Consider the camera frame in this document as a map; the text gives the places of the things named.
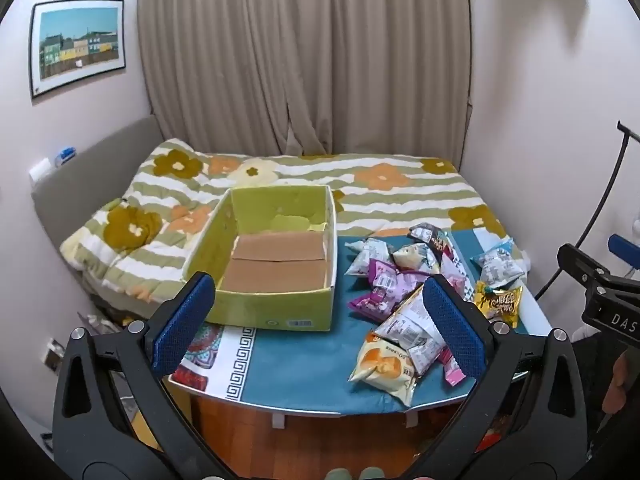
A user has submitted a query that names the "pink striped snack packet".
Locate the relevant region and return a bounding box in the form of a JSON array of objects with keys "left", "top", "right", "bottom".
[{"left": 440, "top": 347, "right": 468, "bottom": 387}]

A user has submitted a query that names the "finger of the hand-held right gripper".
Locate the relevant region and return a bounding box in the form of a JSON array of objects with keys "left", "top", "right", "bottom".
[
  {"left": 557, "top": 243, "right": 613, "bottom": 288},
  {"left": 609, "top": 234, "right": 640, "bottom": 281}
]

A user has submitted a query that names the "yellow snack packet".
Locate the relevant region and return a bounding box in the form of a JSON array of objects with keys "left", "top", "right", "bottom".
[{"left": 474, "top": 282, "right": 523, "bottom": 323}]

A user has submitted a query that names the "person's right hand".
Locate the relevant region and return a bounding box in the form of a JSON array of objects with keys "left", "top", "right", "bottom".
[{"left": 612, "top": 349, "right": 633, "bottom": 402}]

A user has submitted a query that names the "black stand with cable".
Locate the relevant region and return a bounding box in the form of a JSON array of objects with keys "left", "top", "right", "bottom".
[{"left": 532, "top": 120, "right": 640, "bottom": 301}]

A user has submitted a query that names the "beige curtain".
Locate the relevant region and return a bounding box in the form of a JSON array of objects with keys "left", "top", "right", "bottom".
[{"left": 137, "top": 0, "right": 473, "bottom": 158}]

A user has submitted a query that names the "green cardboard box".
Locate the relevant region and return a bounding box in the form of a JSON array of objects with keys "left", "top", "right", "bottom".
[{"left": 182, "top": 185, "right": 337, "bottom": 333}]

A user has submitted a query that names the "beige snack packet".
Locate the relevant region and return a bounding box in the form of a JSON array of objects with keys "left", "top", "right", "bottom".
[{"left": 392, "top": 242, "right": 441, "bottom": 271}]

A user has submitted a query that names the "white printed snack packet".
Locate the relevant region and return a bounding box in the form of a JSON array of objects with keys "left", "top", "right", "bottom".
[{"left": 374, "top": 287, "right": 448, "bottom": 376}]

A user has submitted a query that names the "purple snack packet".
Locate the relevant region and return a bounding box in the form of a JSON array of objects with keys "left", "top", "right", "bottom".
[{"left": 347, "top": 280, "right": 416, "bottom": 323}]

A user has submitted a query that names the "orange white chip packet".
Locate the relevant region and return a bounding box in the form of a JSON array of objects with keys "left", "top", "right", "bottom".
[{"left": 348, "top": 332, "right": 418, "bottom": 407}]

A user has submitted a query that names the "flowered striped blanket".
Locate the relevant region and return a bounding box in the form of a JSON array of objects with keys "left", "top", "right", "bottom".
[{"left": 60, "top": 139, "right": 508, "bottom": 306}]

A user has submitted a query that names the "light blue snack packet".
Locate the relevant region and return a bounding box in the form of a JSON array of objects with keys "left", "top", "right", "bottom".
[{"left": 471, "top": 239, "right": 526, "bottom": 288}]

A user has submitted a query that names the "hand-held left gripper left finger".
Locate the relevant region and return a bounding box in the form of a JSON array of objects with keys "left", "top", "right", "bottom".
[{"left": 51, "top": 271, "right": 236, "bottom": 480}]

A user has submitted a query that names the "pink white snack packet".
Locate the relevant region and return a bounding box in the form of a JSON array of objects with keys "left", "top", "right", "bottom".
[{"left": 368, "top": 258, "right": 431, "bottom": 301}]

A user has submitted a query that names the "blue patterned tablecloth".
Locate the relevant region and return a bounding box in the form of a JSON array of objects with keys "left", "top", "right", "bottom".
[{"left": 167, "top": 227, "right": 528, "bottom": 408}]

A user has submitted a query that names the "white blue snack packet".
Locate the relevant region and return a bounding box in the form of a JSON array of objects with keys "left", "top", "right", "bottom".
[{"left": 345, "top": 237, "right": 393, "bottom": 278}]

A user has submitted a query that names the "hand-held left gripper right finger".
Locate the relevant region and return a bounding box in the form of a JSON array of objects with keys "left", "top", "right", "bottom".
[{"left": 407, "top": 274, "right": 588, "bottom": 480}]

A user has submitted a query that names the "dark snack packet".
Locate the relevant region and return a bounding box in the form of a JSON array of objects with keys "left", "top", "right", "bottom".
[{"left": 407, "top": 223, "right": 456, "bottom": 261}]

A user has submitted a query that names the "grey bed headboard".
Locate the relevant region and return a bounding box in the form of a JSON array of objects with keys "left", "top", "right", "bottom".
[{"left": 30, "top": 115, "right": 163, "bottom": 281}]

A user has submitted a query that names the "low wall socket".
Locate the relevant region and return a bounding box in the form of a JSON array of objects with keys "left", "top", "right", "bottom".
[{"left": 42, "top": 340, "right": 66, "bottom": 373}]

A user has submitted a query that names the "framed wall poster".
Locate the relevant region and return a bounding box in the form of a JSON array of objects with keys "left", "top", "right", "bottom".
[{"left": 29, "top": 0, "right": 126, "bottom": 101}]

